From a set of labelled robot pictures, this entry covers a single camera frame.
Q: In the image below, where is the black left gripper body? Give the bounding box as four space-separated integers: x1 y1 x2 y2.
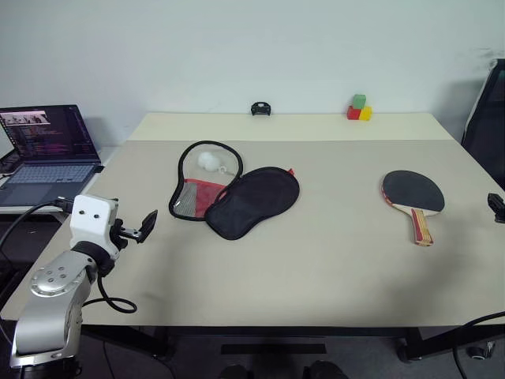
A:
111 218 142 252

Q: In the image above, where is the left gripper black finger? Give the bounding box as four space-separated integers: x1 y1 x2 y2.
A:
137 210 159 242

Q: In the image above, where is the white fluffy pompom charm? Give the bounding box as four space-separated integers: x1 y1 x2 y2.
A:
196 151 234 177

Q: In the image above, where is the black and red paddle case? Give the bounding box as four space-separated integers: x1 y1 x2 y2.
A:
168 141 301 242

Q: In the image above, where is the black office chair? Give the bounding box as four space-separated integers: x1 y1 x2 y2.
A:
461 58 505 191

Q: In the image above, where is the open dark laptop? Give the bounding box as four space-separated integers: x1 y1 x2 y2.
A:
0 103 106 207

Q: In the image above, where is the dark rounded shape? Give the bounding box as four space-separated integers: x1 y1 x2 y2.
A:
302 359 350 379

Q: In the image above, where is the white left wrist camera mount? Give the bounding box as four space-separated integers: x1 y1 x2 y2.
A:
69 194 121 261

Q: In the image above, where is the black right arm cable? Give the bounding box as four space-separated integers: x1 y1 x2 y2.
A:
452 310 505 379

